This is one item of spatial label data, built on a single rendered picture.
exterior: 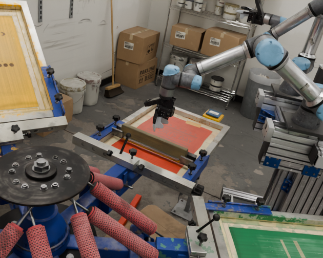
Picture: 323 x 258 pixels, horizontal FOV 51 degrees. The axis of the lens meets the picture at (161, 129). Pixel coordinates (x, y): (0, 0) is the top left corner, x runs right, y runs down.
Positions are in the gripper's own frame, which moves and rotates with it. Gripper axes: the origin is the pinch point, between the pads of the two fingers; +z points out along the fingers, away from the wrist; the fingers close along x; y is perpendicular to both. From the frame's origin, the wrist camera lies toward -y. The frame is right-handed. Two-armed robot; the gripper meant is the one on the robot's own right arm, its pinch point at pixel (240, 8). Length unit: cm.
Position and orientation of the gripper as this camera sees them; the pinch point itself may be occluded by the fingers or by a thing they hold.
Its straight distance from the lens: 267.2
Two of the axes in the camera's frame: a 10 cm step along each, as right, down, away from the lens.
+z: -8.1, -4.0, 4.4
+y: -0.9, 8.1, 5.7
